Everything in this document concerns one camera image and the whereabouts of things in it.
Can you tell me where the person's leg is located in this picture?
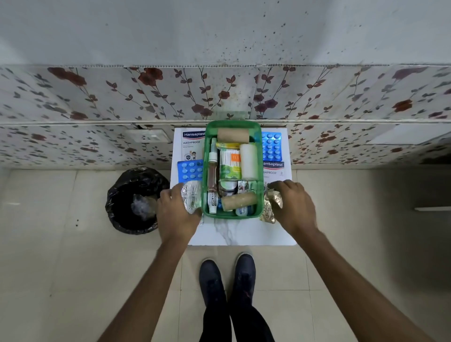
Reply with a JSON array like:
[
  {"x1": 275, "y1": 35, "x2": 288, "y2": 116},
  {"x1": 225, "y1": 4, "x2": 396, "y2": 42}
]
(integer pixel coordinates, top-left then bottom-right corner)
[
  {"x1": 229, "y1": 303, "x2": 275, "y2": 342},
  {"x1": 199, "y1": 303, "x2": 233, "y2": 342}
]

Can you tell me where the person's right leg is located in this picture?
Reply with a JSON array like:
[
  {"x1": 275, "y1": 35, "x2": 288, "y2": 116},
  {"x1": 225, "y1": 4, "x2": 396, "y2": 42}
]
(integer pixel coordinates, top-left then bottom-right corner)
[{"x1": 229, "y1": 303, "x2": 275, "y2": 342}]

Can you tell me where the cotton swab packet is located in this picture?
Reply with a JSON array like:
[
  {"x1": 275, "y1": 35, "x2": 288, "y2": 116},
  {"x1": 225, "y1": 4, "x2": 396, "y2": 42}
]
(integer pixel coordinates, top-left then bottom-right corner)
[{"x1": 216, "y1": 142, "x2": 243, "y2": 180}]

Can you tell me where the person's left leg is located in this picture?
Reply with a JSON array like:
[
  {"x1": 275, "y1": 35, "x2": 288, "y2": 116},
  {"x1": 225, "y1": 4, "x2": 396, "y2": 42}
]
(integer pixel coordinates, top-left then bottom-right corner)
[{"x1": 199, "y1": 303, "x2": 233, "y2": 342}]

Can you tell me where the person's left hand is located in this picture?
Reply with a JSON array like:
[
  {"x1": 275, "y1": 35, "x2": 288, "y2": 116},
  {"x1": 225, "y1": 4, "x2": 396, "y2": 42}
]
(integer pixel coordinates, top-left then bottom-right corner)
[{"x1": 157, "y1": 183, "x2": 202, "y2": 244}]

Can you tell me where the blue blister pack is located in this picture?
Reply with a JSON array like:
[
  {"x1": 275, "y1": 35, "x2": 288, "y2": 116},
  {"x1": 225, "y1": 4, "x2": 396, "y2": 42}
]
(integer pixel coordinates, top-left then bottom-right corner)
[
  {"x1": 261, "y1": 131, "x2": 283, "y2": 162},
  {"x1": 177, "y1": 159, "x2": 204, "y2": 184}
]

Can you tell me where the person's left dark shoe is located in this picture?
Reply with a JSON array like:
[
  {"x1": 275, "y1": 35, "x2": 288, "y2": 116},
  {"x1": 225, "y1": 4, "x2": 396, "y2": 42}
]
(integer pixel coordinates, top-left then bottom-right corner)
[{"x1": 199, "y1": 259, "x2": 228, "y2": 312}]

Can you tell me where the brown bandage roll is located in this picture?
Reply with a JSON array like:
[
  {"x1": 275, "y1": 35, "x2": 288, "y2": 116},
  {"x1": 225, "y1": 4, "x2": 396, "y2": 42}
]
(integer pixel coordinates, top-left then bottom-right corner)
[
  {"x1": 217, "y1": 128, "x2": 250, "y2": 144},
  {"x1": 221, "y1": 192, "x2": 259, "y2": 212}
]

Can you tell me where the brown spray bottle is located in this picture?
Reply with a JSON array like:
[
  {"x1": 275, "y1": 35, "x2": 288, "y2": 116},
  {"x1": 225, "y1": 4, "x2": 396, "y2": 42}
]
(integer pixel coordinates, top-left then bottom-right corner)
[{"x1": 207, "y1": 138, "x2": 218, "y2": 193}]

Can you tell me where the white plaster box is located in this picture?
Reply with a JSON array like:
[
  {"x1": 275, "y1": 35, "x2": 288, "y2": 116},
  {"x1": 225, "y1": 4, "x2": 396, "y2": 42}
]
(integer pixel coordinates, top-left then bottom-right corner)
[
  {"x1": 174, "y1": 128, "x2": 207, "y2": 167},
  {"x1": 262, "y1": 160, "x2": 294, "y2": 184}
]

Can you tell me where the person's left forearm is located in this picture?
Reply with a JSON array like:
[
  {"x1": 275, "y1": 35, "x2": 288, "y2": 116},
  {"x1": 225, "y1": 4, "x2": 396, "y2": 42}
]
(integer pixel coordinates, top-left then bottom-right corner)
[{"x1": 98, "y1": 234, "x2": 194, "y2": 342}]

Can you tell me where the white bandage roll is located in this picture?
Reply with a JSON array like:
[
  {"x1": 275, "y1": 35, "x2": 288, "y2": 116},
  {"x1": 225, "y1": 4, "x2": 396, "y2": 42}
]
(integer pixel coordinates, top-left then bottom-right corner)
[{"x1": 240, "y1": 143, "x2": 260, "y2": 181}]

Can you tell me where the person's dark shoe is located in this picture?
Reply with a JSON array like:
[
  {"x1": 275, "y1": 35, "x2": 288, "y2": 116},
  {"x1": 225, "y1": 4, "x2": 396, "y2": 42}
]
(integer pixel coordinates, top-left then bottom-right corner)
[
  {"x1": 228, "y1": 253, "x2": 257, "y2": 312},
  {"x1": 199, "y1": 259, "x2": 228, "y2": 312}
]

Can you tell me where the silver blister pack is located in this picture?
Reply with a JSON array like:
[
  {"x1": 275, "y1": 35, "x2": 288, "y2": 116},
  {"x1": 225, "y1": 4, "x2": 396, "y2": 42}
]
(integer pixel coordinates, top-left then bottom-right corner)
[{"x1": 181, "y1": 180, "x2": 203, "y2": 215}]

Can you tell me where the person's right forearm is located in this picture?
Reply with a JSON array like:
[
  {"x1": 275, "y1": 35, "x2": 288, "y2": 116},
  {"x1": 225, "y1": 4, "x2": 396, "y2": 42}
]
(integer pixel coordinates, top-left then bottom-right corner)
[{"x1": 299, "y1": 227, "x2": 435, "y2": 342}]

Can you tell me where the person's right dark shoe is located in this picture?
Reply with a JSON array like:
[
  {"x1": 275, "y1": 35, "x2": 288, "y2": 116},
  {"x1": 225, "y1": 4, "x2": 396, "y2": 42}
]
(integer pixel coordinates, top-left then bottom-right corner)
[{"x1": 228, "y1": 253, "x2": 257, "y2": 312}]

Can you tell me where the gold blister pack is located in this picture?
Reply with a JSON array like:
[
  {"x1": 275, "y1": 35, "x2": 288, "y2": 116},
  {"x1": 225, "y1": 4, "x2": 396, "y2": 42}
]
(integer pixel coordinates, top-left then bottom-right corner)
[{"x1": 260, "y1": 188, "x2": 283, "y2": 223}]

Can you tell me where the person's right hand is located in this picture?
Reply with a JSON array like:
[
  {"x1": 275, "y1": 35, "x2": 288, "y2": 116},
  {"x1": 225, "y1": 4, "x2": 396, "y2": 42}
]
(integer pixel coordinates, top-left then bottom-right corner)
[{"x1": 267, "y1": 180, "x2": 318, "y2": 237}]

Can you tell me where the bin with black bag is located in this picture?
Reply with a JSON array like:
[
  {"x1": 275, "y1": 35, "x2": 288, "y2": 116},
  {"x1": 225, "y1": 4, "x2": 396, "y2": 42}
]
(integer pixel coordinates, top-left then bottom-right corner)
[{"x1": 105, "y1": 168, "x2": 171, "y2": 235}]

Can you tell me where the round balm tin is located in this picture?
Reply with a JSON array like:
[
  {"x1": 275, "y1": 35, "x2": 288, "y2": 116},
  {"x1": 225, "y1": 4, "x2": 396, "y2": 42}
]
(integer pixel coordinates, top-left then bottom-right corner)
[{"x1": 218, "y1": 179, "x2": 239, "y2": 197}]

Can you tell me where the white wall socket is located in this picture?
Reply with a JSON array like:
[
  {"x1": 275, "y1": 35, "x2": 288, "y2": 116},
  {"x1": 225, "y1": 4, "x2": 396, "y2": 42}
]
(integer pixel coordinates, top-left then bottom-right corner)
[{"x1": 127, "y1": 129, "x2": 169, "y2": 144}]

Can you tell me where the green plastic basket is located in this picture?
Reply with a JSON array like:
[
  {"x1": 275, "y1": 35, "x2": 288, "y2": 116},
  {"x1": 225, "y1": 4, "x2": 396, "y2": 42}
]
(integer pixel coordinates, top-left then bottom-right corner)
[{"x1": 202, "y1": 120, "x2": 265, "y2": 220}]

